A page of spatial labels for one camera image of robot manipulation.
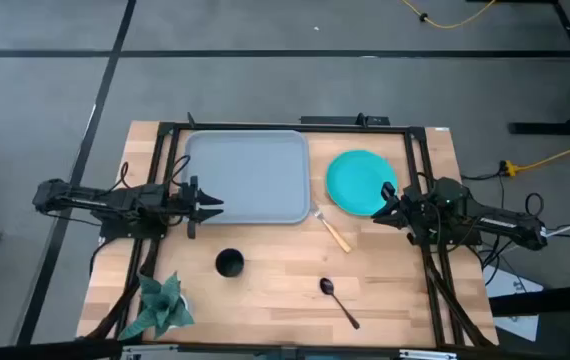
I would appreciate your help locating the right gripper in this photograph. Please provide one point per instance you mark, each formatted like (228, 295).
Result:
(410, 210)

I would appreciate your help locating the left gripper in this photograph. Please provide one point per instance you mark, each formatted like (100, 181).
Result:
(187, 205)

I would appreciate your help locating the teal round plate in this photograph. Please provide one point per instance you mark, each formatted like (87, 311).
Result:
(355, 180)

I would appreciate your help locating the dark teal cup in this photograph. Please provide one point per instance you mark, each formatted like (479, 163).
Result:
(229, 262)

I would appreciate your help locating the black spoon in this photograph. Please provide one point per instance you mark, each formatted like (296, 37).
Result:
(327, 286)

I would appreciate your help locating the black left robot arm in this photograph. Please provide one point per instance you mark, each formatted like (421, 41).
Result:
(90, 200)

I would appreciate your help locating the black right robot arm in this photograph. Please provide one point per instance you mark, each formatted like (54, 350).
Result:
(490, 220)

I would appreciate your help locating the grey plastic tray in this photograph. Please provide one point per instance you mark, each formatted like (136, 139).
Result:
(250, 175)

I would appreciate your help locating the green potted plant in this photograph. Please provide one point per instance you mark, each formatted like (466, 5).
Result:
(162, 305)

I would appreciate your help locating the white box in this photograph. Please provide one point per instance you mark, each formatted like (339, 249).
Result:
(512, 290)

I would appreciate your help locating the black beam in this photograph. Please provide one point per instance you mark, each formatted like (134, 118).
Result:
(550, 299)
(40, 350)

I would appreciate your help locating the black bracket bar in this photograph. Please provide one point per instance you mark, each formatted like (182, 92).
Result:
(345, 120)

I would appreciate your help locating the black aluminium table frame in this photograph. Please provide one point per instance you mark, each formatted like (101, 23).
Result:
(290, 127)

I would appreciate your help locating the black workbench frame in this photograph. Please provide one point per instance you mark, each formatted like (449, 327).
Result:
(540, 128)

